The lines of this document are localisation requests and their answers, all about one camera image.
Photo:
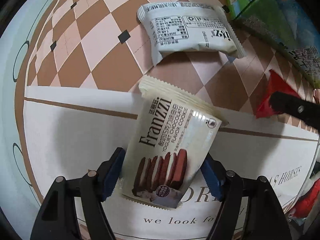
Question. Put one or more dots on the white grey snack packet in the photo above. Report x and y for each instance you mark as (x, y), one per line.
(188, 26)

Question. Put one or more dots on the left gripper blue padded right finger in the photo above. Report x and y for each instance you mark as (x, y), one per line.
(214, 174)

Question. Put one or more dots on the white Franzzi cookie packet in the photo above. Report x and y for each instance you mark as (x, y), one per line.
(174, 132)

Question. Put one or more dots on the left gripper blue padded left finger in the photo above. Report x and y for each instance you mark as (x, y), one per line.
(108, 174)

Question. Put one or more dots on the cardboard milk carton box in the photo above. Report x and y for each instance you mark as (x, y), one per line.
(289, 26)

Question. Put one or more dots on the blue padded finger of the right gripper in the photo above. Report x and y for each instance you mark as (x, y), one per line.
(303, 110)

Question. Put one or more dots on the orange snack bag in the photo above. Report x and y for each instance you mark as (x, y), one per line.
(303, 207)

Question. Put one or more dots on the checkered table mat with text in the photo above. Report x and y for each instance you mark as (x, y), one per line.
(87, 85)

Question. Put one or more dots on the small red triangular snack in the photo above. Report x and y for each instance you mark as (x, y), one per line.
(275, 84)

